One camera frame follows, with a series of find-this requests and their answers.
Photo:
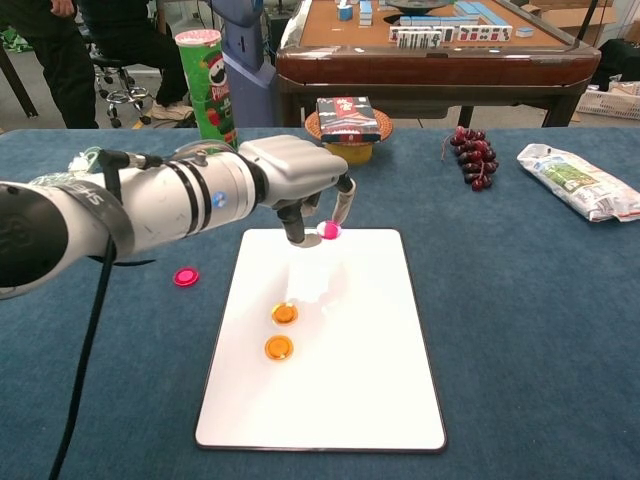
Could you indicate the upright blue mahjong tile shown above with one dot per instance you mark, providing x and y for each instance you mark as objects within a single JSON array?
[{"x": 344, "y": 11}]

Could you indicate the dark red grape bunch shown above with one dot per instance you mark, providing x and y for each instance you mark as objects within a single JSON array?
[{"x": 475, "y": 155}]

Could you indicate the stacked blue mahjong tiles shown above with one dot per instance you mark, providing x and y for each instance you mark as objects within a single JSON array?
[{"x": 365, "y": 12}]

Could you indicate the face-up mahjong tile row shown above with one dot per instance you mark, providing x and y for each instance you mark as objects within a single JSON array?
[{"x": 450, "y": 35}]

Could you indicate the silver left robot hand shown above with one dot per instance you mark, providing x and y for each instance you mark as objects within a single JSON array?
[{"x": 295, "y": 165}]

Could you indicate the white rectangular board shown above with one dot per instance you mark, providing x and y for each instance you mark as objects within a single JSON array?
[{"x": 350, "y": 360}]

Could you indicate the black bag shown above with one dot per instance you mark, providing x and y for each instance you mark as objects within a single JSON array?
[{"x": 620, "y": 60}]

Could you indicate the dark printed carton box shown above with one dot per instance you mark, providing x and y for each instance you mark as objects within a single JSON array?
[{"x": 347, "y": 117}]

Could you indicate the black tripod stand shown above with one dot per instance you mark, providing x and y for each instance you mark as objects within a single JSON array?
[{"x": 586, "y": 22}]

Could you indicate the black chrome swivel stool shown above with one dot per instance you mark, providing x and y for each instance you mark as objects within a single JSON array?
[{"x": 120, "y": 95}]

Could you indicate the brown woven basket plate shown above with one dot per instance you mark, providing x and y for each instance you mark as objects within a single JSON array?
[{"x": 312, "y": 127}]

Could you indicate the green dustpan in plastic bag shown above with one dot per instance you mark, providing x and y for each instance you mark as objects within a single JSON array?
[{"x": 90, "y": 155}]

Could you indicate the dark wooden table leg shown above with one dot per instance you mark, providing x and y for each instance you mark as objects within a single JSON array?
[{"x": 20, "y": 85}]

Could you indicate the white green snack bag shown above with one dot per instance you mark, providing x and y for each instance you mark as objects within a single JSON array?
[{"x": 575, "y": 182}]

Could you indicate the white plastic crate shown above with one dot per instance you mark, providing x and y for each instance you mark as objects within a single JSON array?
[{"x": 610, "y": 102}]

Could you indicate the slanted blue mahjong tile row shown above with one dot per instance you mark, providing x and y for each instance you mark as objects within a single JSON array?
[{"x": 475, "y": 9}]

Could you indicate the dark round bowl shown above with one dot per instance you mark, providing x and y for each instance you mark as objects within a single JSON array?
[{"x": 415, "y": 5}]

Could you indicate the standing person in black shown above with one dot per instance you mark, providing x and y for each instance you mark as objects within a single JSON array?
[{"x": 55, "y": 70}]

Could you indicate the green Pringles can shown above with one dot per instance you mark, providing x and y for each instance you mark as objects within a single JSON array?
[{"x": 210, "y": 90}]

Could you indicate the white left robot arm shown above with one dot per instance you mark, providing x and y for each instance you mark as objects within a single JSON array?
[{"x": 165, "y": 200}]

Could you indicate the blue-backed mahjong tile row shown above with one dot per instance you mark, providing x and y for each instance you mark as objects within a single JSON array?
[{"x": 440, "y": 20}]

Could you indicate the brown mahjong table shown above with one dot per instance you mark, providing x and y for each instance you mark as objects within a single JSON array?
[{"x": 435, "y": 65}]

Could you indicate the orange round chip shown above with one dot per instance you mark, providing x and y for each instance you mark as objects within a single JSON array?
[
  {"x": 284, "y": 314},
  {"x": 278, "y": 348}
]

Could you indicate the seated person in black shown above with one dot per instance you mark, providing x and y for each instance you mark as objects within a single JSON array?
[{"x": 145, "y": 45}]

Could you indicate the yellow plastic cup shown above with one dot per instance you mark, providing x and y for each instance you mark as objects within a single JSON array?
[{"x": 357, "y": 152}]

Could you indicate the single blue mahjong tile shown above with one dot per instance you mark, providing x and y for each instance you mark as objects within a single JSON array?
[{"x": 524, "y": 32}]

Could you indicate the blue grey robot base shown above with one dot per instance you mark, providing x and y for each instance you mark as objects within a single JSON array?
[{"x": 247, "y": 85}]

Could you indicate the brown cardboard box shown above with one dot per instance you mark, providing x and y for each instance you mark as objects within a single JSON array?
[{"x": 575, "y": 12}]

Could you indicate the pink round chip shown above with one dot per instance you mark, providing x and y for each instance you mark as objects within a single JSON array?
[
  {"x": 186, "y": 276},
  {"x": 331, "y": 231}
]

